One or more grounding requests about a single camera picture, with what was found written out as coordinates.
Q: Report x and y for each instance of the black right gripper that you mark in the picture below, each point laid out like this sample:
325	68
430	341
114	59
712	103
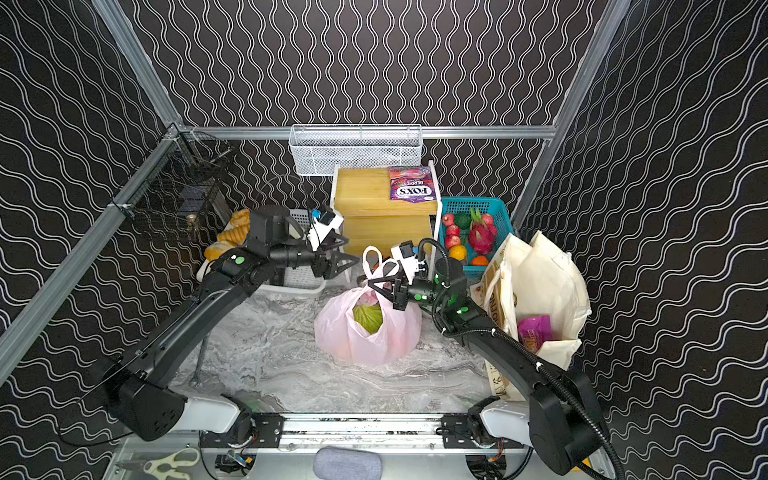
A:
398	291

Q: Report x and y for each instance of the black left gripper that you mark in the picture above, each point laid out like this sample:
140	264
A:
324	258

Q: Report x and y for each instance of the green cabbage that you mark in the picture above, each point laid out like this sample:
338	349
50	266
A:
370	317

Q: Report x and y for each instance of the pink plastic grocery bag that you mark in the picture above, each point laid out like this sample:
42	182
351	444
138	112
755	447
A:
360	326

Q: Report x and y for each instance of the cream canvas tote bag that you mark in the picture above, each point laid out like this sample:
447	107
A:
532	279

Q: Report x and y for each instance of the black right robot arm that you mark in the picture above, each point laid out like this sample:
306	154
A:
563	423

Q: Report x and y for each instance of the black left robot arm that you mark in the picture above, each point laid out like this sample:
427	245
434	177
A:
136	388

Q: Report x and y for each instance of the white plastic vegetable basket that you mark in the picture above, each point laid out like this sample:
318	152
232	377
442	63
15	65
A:
295	282

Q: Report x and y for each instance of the wooden two-tier shelf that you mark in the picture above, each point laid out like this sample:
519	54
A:
372	218

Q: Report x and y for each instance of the yellow lemon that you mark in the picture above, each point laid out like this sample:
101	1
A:
458	252

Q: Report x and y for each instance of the orange tangerine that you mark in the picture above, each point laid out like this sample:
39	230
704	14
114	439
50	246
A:
480	261

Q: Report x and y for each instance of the white bread tray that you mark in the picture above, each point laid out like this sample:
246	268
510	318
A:
233	235

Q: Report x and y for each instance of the purple Fox's candy bag top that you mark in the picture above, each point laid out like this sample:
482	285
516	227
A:
412	184

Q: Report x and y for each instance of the pink dragon fruit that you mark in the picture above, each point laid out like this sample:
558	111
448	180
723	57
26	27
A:
483	232

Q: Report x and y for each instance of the teal plastic fruit basket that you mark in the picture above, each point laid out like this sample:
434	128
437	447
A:
454	226

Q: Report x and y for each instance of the grey foam pad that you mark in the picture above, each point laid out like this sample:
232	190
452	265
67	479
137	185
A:
333	463

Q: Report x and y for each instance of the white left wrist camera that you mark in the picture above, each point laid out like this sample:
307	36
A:
322	222

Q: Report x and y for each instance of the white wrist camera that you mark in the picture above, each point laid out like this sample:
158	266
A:
322	222
406	256

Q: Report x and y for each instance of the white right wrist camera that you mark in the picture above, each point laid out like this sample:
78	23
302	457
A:
406	256

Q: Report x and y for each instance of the white wire wall basket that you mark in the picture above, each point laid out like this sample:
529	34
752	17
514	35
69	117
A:
319	149

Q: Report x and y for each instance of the black wire wall basket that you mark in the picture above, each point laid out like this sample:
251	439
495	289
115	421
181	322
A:
181	201

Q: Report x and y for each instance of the white handled scissors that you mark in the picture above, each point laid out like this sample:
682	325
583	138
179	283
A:
173	466

